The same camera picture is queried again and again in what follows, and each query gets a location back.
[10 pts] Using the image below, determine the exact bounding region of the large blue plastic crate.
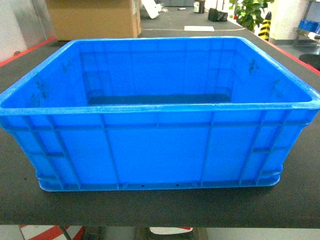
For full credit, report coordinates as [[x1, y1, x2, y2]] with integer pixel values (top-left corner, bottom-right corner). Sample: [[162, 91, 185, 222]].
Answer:
[[0, 36, 320, 192]]

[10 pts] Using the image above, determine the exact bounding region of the large cardboard box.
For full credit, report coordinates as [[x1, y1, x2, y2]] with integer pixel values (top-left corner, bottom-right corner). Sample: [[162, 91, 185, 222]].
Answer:
[[46, 0, 142, 41]]

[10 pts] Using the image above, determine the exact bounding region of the white foam piece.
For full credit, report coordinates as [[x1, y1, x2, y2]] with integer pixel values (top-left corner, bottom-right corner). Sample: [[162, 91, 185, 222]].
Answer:
[[140, 0, 168, 20]]

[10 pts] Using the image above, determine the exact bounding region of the black bag on floor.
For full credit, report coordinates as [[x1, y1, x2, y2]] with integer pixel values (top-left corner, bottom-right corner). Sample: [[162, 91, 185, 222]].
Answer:
[[207, 8, 228, 22]]

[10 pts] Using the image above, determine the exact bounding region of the yellow black striped bollard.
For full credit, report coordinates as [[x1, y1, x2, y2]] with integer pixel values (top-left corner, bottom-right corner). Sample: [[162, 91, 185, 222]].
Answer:
[[258, 11, 272, 41]]

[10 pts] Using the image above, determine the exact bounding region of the green potted plant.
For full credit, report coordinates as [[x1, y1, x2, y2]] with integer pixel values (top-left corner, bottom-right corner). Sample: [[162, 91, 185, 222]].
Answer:
[[229, 0, 275, 32]]

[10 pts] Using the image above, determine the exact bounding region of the small blue bins background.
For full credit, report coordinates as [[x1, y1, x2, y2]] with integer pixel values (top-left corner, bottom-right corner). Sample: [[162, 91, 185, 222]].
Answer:
[[298, 19, 320, 33]]

